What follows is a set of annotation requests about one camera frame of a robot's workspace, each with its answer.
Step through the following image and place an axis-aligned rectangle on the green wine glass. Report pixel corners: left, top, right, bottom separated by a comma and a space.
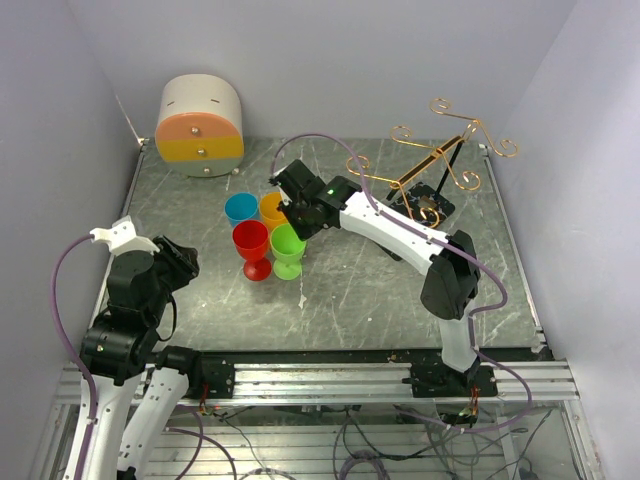
270, 224, 306, 281

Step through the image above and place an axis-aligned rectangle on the orange wine glass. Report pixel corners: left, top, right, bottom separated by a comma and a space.
259, 191, 288, 231

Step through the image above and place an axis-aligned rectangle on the red wine glass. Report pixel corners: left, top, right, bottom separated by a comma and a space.
232, 220, 272, 282

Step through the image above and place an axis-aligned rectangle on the blue wine glass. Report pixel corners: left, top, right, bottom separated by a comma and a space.
224, 192, 260, 228

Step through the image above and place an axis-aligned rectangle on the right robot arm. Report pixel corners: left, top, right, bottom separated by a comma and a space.
270, 172, 480, 396

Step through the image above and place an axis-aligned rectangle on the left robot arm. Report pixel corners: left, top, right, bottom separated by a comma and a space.
65, 229, 204, 479

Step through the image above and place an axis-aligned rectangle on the gold wine glass rack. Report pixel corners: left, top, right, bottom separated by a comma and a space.
345, 97, 521, 262

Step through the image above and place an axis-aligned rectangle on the round three-drawer cabinet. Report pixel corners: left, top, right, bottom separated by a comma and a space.
155, 74, 244, 178

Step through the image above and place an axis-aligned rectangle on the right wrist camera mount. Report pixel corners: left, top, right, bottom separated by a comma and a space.
269, 159, 326, 203

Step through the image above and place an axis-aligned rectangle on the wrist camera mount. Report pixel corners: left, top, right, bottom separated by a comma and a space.
269, 159, 326, 203
89, 215, 160, 256

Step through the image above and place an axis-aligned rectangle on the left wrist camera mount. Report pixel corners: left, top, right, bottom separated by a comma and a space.
89, 215, 160, 256

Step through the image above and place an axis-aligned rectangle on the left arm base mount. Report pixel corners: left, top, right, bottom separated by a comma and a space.
155, 346, 235, 400

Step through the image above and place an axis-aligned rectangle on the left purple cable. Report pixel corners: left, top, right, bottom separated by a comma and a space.
51, 234, 101, 480

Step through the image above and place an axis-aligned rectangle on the aluminium rail frame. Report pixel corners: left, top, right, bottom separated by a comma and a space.
31, 361, 604, 479

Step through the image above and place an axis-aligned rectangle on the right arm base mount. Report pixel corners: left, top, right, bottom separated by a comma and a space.
402, 363, 498, 398

